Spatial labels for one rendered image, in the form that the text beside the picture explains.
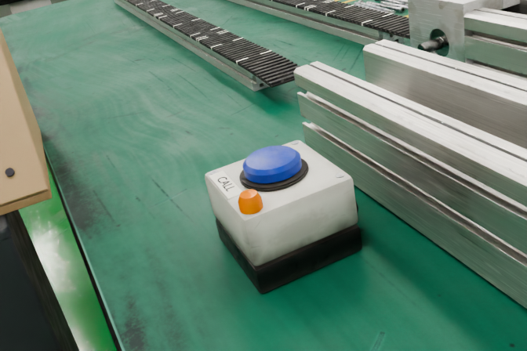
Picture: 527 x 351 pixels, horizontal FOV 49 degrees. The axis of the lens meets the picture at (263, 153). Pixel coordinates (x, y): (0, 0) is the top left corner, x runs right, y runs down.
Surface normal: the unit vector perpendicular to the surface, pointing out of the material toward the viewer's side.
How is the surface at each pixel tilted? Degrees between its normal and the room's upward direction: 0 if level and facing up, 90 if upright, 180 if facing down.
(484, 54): 90
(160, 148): 0
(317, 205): 90
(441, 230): 90
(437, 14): 90
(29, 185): 47
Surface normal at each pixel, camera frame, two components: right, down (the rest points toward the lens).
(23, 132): 0.16, -0.35
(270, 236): 0.40, 0.34
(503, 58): -0.90, 0.33
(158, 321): -0.18, -0.88
